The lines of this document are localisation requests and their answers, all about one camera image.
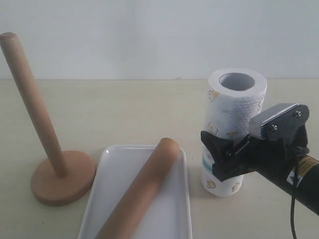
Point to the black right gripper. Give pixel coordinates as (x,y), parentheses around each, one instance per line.
(233,158)

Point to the printed paper towel roll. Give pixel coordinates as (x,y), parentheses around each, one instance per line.
(234,97)

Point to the brown cardboard tube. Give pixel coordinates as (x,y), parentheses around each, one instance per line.
(125,218)

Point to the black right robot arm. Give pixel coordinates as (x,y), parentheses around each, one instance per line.
(300,181)

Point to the wooden paper towel holder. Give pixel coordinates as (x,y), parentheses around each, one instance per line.
(65,176)

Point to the white rectangular tray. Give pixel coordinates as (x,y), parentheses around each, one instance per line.
(168,216)

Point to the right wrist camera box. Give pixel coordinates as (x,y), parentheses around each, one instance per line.
(279,121)

